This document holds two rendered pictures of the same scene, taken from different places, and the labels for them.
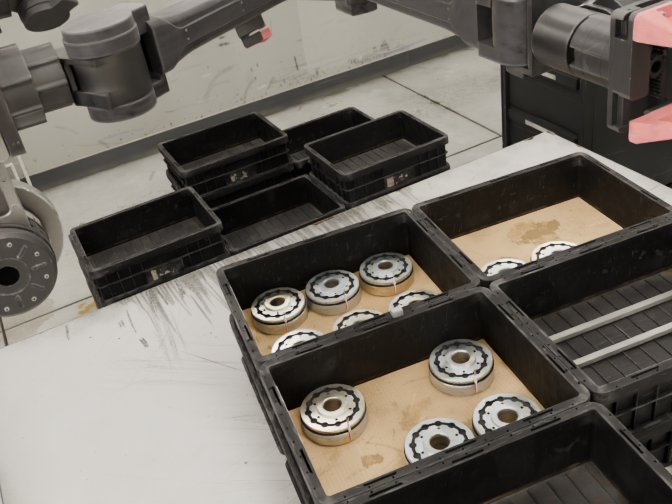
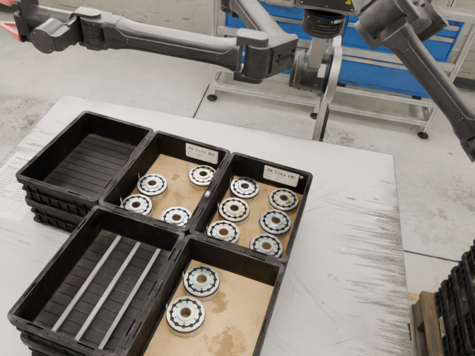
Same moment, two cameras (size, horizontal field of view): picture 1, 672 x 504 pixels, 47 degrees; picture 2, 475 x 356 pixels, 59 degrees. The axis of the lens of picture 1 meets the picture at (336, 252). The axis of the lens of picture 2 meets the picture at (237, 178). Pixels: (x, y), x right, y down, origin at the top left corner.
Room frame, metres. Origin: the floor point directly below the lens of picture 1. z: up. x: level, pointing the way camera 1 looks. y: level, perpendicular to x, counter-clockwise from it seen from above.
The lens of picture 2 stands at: (1.51, -0.84, 1.91)
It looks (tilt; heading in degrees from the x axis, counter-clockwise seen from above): 44 degrees down; 120
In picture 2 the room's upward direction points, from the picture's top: 6 degrees clockwise
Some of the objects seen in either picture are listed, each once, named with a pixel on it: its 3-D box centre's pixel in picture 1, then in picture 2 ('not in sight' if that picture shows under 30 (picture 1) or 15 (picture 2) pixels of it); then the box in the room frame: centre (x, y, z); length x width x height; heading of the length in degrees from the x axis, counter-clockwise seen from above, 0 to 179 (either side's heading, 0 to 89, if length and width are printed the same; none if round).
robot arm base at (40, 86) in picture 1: (24, 85); not in sight; (0.82, 0.30, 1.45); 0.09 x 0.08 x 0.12; 22
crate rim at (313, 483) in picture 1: (415, 386); (169, 176); (0.82, -0.08, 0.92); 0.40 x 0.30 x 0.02; 105
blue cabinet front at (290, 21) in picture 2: not in sight; (275, 35); (0.25, 1.69, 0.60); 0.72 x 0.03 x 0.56; 22
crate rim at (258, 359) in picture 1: (342, 281); (255, 203); (1.11, 0.00, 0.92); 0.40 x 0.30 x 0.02; 105
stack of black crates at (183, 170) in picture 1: (234, 194); not in sight; (2.54, 0.33, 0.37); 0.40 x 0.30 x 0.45; 112
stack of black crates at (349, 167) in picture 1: (382, 198); not in sight; (2.32, -0.19, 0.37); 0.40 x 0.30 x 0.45; 112
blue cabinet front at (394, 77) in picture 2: not in sight; (391, 54); (0.99, 1.99, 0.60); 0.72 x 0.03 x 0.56; 22
